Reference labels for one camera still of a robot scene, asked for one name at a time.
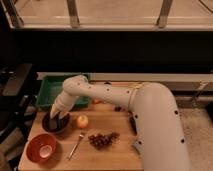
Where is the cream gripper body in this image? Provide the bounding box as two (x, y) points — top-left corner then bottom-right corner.
(50, 105), (65, 119)

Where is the dark rectangular eraser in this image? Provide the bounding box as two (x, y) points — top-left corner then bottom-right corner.
(49, 118), (62, 130)

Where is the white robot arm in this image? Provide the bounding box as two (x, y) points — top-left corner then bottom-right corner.
(50, 75), (191, 171)

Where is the dark purple bowl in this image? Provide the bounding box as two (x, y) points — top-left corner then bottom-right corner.
(42, 112), (70, 134)

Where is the red bowl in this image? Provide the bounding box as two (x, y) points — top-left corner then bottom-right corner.
(26, 134), (57, 164)

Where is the green plastic tray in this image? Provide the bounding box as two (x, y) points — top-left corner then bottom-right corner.
(35, 73), (91, 110)

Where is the yellow red apple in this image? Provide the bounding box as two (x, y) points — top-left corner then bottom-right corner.
(76, 115), (89, 129)

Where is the silver fork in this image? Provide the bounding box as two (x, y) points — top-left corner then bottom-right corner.
(67, 131), (86, 160)

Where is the small orange object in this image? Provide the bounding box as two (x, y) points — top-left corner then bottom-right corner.
(92, 99), (102, 104)

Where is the black chair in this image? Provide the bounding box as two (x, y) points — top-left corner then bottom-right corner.
(0, 63), (37, 143)

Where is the bunch of purple grapes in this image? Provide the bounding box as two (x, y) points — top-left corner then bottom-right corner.
(88, 132), (120, 150)

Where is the blue sponge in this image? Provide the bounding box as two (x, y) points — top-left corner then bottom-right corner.
(132, 140), (140, 154)

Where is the black handled knife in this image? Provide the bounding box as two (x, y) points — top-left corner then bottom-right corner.
(128, 113), (137, 135)

